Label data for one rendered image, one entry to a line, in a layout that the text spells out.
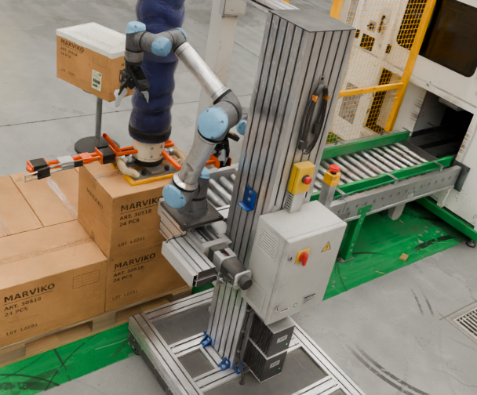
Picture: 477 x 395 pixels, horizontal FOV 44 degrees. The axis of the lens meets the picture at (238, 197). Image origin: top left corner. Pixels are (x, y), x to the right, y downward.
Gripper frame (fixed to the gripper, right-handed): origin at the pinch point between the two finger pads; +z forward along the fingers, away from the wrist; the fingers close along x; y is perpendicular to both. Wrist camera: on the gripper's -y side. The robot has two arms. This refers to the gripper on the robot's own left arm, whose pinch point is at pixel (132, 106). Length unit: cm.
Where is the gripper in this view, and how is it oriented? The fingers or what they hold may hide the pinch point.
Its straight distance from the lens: 260.1
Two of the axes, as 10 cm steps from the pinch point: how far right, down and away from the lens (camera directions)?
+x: -8.1, 2.0, -5.6
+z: -1.7, 8.3, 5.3
